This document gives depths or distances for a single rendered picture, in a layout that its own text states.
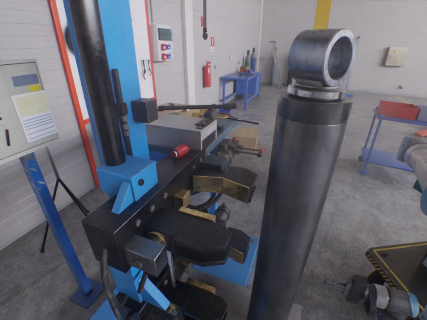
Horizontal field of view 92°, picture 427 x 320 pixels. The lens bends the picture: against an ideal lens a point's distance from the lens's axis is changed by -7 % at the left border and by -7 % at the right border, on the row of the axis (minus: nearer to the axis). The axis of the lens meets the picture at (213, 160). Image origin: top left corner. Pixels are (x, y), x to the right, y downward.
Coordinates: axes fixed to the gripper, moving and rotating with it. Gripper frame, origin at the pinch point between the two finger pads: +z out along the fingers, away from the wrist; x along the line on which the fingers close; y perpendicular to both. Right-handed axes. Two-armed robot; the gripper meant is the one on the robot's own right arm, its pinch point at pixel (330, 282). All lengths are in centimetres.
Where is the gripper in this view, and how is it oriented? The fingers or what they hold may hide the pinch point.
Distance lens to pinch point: 120.5
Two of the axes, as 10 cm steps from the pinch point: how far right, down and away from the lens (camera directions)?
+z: -9.3, -1.7, 3.3
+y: 3.7, -4.2, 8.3
